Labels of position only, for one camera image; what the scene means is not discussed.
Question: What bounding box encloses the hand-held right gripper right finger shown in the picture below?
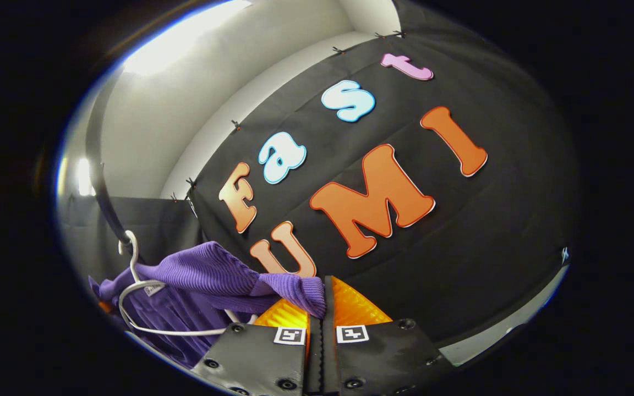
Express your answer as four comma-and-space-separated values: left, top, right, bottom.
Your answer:
323, 275, 454, 396

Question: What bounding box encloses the black backdrop cloth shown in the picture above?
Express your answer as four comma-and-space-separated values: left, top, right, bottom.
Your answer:
58, 195, 207, 287
188, 0, 579, 353

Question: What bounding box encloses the white clothes hanger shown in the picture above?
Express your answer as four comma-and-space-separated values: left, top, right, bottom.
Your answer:
117, 230, 257, 337

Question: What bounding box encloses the black clothes rack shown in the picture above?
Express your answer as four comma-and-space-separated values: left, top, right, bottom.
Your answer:
85, 71, 136, 245

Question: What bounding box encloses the purple corduroy jacket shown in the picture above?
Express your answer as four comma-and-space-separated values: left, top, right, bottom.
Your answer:
89, 241, 327, 370

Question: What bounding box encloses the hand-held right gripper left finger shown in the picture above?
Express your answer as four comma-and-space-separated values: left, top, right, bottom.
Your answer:
192, 297, 323, 396

